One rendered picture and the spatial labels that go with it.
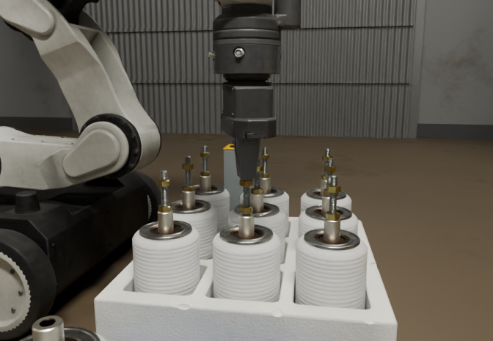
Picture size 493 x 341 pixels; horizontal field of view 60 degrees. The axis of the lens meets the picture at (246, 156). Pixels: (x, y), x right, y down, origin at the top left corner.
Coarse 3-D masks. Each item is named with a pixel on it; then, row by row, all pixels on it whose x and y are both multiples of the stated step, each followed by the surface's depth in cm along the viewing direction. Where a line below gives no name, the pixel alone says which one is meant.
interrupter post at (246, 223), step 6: (240, 216) 59; (246, 216) 58; (252, 216) 59; (240, 222) 59; (246, 222) 58; (252, 222) 59; (240, 228) 59; (246, 228) 59; (252, 228) 59; (240, 234) 59; (246, 234) 59; (252, 234) 59
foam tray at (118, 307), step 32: (288, 224) 88; (288, 256) 70; (128, 288) 61; (288, 288) 59; (384, 288) 60; (96, 320) 57; (128, 320) 56; (160, 320) 56; (192, 320) 55; (224, 320) 54; (256, 320) 54; (288, 320) 53; (320, 320) 52; (352, 320) 52; (384, 320) 51
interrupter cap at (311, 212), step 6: (306, 210) 70; (312, 210) 70; (318, 210) 71; (342, 210) 70; (348, 210) 70; (312, 216) 67; (318, 216) 67; (324, 216) 67; (342, 216) 67; (348, 216) 67
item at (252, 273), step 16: (272, 240) 58; (224, 256) 56; (240, 256) 56; (256, 256) 56; (272, 256) 57; (224, 272) 57; (240, 272) 56; (256, 272) 56; (272, 272) 58; (224, 288) 57; (240, 288) 56; (256, 288) 56; (272, 288) 58
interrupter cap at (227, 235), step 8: (256, 224) 63; (224, 232) 60; (232, 232) 60; (256, 232) 61; (264, 232) 60; (272, 232) 60; (224, 240) 58; (232, 240) 57; (240, 240) 57; (248, 240) 57; (256, 240) 57; (264, 240) 57
